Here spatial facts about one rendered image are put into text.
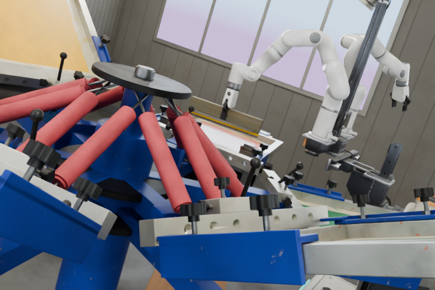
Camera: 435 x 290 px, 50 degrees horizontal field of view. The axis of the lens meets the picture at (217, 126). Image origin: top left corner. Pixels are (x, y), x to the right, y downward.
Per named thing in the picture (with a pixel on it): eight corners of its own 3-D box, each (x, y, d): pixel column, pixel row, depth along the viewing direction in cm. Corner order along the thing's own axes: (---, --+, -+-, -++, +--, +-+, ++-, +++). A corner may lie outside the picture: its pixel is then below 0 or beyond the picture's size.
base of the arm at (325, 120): (339, 143, 243) (349, 115, 240) (333, 145, 232) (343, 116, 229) (312, 133, 250) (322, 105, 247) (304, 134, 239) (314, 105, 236)
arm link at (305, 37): (323, 37, 236) (327, 37, 222) (292, 66, 241) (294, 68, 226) (301, 14, 235) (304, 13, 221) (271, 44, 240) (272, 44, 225)
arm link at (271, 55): (283, 56, 232) (252, 85, 236) (282, 55, 245) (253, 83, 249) (271, 44, 231) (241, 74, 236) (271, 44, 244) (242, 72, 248)
